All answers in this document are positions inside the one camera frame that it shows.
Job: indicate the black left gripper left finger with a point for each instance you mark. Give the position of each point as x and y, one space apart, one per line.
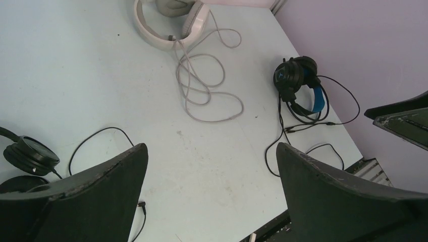
97 204

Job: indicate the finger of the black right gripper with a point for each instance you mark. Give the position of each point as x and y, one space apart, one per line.
406 119

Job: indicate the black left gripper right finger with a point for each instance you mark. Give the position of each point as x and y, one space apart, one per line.
329 204

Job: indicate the small black on-ear headphones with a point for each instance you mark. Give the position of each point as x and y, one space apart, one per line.
30 156

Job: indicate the white over-ear headphones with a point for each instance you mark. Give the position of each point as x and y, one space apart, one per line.
169 25

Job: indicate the black and blue gaming headset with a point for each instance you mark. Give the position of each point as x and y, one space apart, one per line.
289 77

